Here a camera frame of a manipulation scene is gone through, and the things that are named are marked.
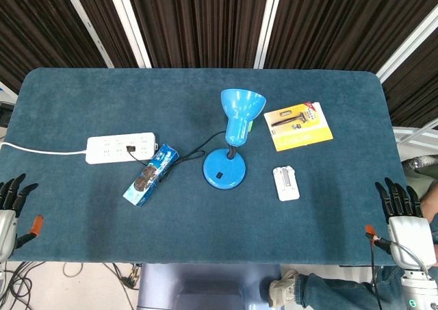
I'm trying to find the blue gooseneck desk lamp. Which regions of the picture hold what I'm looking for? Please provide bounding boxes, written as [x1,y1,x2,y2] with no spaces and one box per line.
[203,88,267,190]

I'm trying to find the white power strip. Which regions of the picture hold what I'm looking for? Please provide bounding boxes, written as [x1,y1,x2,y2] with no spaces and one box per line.
[85,132,159,165]

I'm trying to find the blue sandwich cookie box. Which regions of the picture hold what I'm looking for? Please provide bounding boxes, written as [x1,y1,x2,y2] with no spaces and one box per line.
[123,143,180,207]

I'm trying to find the small white plastic package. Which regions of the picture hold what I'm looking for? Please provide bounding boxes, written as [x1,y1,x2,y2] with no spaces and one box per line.
[272,166,301,202]

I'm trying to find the yellow razor blister pack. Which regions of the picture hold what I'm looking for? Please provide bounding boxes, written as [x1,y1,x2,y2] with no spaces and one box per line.
[263,101,334,153]

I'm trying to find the black lamp power cord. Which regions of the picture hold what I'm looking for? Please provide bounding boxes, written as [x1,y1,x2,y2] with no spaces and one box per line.
[125,130,227,184]

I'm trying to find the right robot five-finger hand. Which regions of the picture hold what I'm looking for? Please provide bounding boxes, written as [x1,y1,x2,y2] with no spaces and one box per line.
[364,177,437,270]

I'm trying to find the dark brown pleated curtain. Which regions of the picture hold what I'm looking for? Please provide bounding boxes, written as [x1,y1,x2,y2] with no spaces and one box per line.
[0,0,438,129]

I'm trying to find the black floor cables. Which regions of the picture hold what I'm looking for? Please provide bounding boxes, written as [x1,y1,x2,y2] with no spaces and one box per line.
[0,261,141,310]

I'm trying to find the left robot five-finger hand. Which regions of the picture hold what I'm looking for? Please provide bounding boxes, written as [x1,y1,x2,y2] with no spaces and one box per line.
[0,172,44,263]

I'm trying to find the person's leg in jeans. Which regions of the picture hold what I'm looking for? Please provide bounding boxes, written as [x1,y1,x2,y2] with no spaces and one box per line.
[296,265,407,310]

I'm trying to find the beige sneaker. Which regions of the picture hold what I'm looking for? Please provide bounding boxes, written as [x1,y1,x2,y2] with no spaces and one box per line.
[268,268,302,308]

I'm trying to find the grey flexible hose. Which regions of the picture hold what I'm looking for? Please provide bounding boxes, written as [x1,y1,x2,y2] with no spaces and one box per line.
[402,155,438,178]

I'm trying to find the white frame post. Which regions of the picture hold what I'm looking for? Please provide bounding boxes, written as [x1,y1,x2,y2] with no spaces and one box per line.
[253,0,285,69]
[105,0,152,68]
[60,0,114,68]
[376,5,438,83]

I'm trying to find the blue fabric table mat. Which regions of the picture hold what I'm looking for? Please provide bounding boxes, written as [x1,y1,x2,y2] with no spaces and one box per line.
[0,66,408,266]

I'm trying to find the black right hand cable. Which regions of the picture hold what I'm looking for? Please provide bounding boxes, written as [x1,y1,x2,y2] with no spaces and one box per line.
[365,233,383,310]

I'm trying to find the white power strip cable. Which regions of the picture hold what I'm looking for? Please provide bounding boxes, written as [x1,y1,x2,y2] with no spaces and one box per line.
[0,141,88,155]

